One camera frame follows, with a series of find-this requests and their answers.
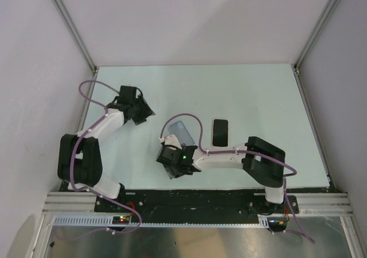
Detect right controller board with wires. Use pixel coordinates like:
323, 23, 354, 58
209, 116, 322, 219
267, 218, 288, 233

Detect left aluminium frame post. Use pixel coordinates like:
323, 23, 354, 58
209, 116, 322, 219
51, 0, 97, 75

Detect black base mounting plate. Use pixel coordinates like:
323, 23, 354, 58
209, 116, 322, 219
58, 187, 307, 225

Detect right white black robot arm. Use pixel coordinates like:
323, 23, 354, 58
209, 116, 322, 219
157, 135, 286, 213

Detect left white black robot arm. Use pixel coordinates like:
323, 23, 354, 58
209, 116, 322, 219
57, 85, 154, 212

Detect translucent blue phone case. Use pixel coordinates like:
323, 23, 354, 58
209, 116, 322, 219
168, 120, 195, 146

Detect front aluminium frame rail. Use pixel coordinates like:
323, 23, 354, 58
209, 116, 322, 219
42, 192, 354, 217

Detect white slotted cable duct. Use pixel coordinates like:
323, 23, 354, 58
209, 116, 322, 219
53, 214, 269, 228

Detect aluminium frame post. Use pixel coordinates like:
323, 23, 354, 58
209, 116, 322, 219
51, 0, 97, 75
293, 0, 341, 75

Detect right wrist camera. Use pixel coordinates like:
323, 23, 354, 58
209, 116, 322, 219
159, 134, 181, 149

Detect left controller board with LEDs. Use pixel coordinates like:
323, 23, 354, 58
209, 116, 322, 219
112, 216, 131, 225

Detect right aluminium frame post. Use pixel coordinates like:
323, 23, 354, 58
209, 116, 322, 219
293, 0, 341, 75

